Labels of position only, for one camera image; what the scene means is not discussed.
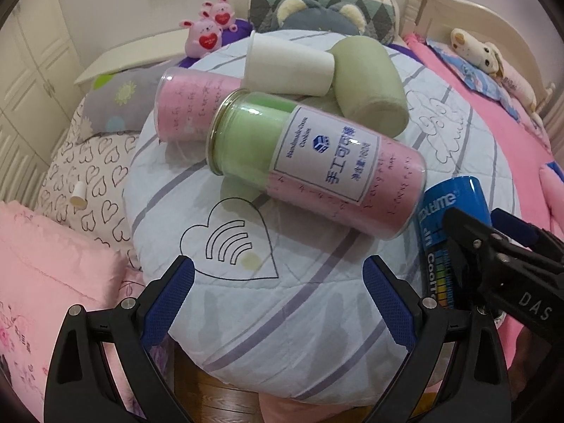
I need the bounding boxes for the heart pattern white pillow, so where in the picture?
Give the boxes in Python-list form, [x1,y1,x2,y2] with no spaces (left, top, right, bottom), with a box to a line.
[35,103,141,270]

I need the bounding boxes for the round white striped cushion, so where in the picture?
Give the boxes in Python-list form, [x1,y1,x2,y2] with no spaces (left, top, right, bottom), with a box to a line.
[122,29,521,411]

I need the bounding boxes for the cream wooden headboard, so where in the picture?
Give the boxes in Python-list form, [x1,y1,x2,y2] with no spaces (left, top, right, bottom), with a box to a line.
[402,0,558,151]

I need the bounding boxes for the grey bear plush cushion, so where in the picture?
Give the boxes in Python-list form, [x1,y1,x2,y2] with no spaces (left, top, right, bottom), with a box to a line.
[270,0,367,35]

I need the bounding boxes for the lower pink pig plush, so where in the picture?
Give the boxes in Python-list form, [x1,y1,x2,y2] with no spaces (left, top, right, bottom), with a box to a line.
[179,17,223,58]

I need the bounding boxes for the pink plush with blue patch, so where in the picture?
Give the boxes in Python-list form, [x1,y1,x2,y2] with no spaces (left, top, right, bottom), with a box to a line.
[539,161,564,231]

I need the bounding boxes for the pink bed blanket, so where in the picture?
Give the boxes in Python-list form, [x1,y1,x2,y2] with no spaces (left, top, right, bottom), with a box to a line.
[402,32,564,371]

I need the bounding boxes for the white paper cup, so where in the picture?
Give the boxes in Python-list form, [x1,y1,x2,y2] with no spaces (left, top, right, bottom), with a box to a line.
[242,32,335,97]

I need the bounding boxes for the cream cow plush toy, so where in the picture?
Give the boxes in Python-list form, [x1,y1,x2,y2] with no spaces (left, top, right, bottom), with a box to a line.
[450,29,537,113]

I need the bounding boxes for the white wardrobe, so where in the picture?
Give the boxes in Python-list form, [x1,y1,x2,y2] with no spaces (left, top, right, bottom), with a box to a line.
[1,0,83,207]

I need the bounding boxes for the clear jar green pink label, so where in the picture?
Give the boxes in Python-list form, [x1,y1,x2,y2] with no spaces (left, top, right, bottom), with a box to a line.
[207,89,427,240]

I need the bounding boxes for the green felt cup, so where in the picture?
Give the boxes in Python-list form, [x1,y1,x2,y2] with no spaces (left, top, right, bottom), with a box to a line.
[330,35,409,137]

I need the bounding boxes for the grey pillow with dots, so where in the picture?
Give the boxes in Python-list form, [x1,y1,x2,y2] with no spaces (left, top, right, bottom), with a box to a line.
[82,58,181,139]

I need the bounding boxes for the pink floral quilt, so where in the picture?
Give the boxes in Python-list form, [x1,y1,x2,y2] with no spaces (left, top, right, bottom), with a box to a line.
[1,202,144,419]

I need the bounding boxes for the pink pig plush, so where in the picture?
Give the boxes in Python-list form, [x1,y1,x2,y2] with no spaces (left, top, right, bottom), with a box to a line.
[199,0,238,32]
[179,17,223,58]

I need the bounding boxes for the white bedside shelf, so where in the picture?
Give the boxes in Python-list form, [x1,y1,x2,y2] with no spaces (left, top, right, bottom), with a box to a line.
[75,30,188,85]

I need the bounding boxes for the purple cushion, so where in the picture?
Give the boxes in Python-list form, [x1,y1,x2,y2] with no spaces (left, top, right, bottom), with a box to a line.
[222,19,253,47]

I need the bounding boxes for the clear jar pink paper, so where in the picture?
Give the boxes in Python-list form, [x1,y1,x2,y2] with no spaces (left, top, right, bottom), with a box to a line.
[154,67,241,142]

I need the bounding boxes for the blue cartoon pillow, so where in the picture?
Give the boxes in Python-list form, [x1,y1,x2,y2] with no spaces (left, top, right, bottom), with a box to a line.
[425,38,520,121]

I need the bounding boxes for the upper pink pig plush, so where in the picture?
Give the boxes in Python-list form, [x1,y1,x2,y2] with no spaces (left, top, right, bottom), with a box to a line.
[199,0,238,32]

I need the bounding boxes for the blue black cooling towel can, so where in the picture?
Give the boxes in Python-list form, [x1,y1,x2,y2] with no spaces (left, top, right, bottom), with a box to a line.
[414,174,494,313]

